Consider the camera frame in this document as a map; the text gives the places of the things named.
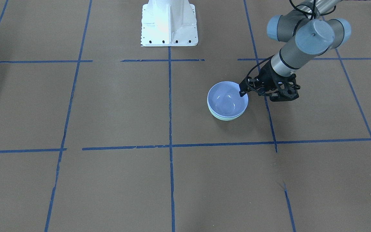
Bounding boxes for green bowl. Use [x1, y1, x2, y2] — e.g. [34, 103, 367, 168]
[209, 108, 244, 121]

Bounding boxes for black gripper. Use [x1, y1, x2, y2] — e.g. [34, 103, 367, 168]
[239, 60, 301, 102]

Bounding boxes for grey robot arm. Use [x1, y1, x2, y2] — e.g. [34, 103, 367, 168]
[239, 0, 352, 102]

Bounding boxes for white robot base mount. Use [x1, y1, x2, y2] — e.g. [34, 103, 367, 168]
[140, 0, 199, 47]

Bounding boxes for blue bowl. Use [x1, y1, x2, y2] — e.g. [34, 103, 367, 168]
[207, 81, 249, 117]

